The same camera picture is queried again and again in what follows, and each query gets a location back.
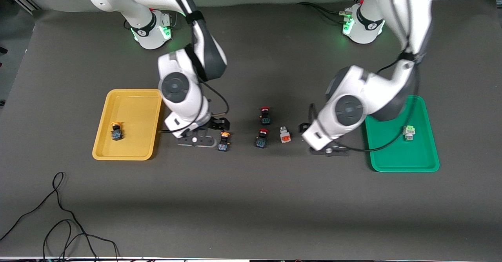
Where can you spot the green plastic tray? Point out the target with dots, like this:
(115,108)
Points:
(404,156)

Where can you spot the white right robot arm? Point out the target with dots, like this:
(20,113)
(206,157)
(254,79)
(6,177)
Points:
(180,89)

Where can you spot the yellow plastic tray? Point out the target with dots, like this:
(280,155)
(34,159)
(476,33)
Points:
(133,113)

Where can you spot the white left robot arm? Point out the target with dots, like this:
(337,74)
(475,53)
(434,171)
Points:
(349,111)

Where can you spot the dark grey table mat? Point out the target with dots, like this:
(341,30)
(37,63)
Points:
(251,199)

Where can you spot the white orange button switch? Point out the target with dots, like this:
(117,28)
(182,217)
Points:
(285,135)

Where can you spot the red push button switch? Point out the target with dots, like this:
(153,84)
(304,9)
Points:
(265,116)
(262,139)

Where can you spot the yellow push button switch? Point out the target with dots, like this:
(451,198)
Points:
(116,132)
(224,143)

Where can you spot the white green button switch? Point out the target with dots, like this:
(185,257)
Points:
(409,132)

